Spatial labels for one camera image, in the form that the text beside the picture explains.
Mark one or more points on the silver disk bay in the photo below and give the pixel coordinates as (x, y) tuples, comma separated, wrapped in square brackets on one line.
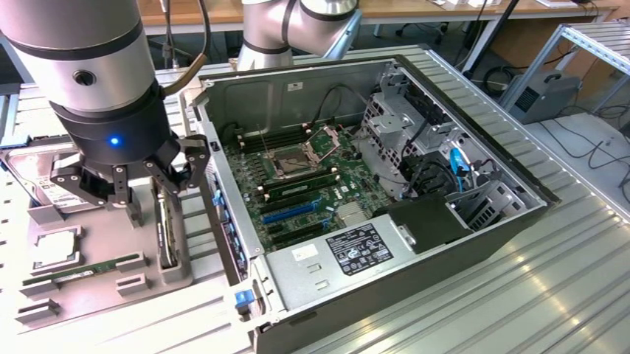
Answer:
[(485, 214)]

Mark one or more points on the black plastic shroud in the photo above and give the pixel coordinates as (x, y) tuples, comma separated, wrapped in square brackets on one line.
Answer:
[(424, 221)]

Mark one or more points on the green motherboard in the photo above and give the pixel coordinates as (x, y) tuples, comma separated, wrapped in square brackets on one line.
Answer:
[(363, 191)]

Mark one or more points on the CPU socket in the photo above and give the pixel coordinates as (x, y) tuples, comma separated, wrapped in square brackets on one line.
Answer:
[(290, 162)]

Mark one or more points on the blue expansion slot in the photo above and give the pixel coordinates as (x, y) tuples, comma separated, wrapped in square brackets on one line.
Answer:
[(290, 215)]

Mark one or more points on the green RAM stick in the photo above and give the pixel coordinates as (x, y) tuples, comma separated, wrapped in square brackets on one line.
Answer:
[(74, 276), (301, 190)]

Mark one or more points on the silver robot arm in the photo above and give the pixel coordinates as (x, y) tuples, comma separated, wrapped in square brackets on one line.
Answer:
[(74, 55)]

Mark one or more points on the open black PC case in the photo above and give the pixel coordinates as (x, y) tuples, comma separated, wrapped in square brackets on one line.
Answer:
[(345, 324)]

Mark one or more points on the grey controller box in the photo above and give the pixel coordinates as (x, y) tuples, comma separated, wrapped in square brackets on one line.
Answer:
[(547, 96)]

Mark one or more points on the black office chair base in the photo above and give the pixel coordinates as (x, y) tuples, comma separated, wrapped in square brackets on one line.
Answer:
[(412, 26)]

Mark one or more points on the silver perforated drive cage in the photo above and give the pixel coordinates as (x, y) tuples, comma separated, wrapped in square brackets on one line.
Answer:
[(389, 121)]

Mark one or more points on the silver chipset heatsink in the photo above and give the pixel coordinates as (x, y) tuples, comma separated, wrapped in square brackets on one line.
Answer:
[(355, 214)]

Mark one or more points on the hard disk in blue carrier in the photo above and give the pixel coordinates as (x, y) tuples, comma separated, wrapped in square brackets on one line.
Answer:
[(25, 169)]

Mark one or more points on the blue case latch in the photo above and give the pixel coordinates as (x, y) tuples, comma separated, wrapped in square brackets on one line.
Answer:
[(244, 298)]

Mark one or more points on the thin metal locking lever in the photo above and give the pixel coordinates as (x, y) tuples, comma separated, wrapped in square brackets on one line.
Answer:
[(262, 138)]

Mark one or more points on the aluminium slat table frame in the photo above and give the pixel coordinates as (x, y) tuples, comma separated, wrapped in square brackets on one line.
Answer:
[(601, 40)]

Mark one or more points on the black slanted pole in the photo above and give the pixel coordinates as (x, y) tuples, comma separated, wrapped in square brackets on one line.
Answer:
[(492, 37)]

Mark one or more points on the black short expansion slot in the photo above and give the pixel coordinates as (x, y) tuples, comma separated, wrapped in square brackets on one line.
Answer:
[(276, 231)]

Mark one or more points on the grey parts rack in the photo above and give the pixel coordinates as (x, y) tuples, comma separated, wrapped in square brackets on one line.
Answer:
[(98, 236)]

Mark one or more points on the silver socket cover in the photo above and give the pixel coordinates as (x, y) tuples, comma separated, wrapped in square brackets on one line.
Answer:
[(312, 149)]

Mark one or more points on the silver CPU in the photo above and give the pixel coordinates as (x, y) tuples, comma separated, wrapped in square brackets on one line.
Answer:
[(57, 249)]

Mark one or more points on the silver power supply unit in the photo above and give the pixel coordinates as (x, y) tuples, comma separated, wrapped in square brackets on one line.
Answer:
[(316, 273)]

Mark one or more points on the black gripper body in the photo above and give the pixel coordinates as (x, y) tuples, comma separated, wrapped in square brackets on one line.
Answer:
[(114, 129)]

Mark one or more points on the black long expansion slot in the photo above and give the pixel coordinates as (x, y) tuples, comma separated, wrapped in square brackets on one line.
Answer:
[(288, 204), (301, 234)]

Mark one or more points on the green graphics card black shroud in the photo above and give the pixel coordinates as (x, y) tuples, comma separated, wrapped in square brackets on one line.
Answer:
[(168, 228)]

